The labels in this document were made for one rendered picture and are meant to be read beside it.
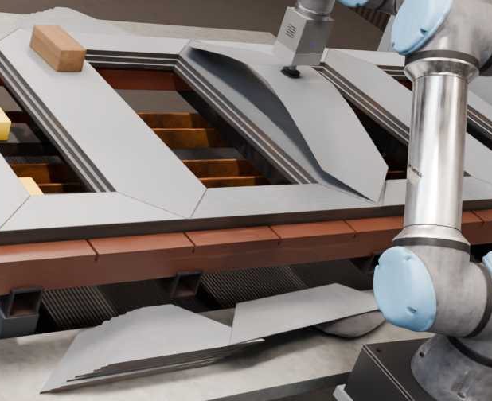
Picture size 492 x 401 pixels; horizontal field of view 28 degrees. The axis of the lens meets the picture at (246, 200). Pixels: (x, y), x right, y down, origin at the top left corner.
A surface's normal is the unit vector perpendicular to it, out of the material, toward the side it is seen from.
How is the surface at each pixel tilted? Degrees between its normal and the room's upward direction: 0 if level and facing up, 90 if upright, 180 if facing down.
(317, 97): 13
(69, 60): 90
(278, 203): 0
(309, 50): 90
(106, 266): 90
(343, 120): 18
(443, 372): 69
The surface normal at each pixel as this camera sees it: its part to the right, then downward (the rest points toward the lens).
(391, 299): -0.90, -0.05
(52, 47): -0.75, 0.09
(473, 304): 0.40, 0.11
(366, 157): 0.45, -0.62
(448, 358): -0.60, -0.23
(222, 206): 0.29, -0.84
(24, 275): 0.53, 0.54
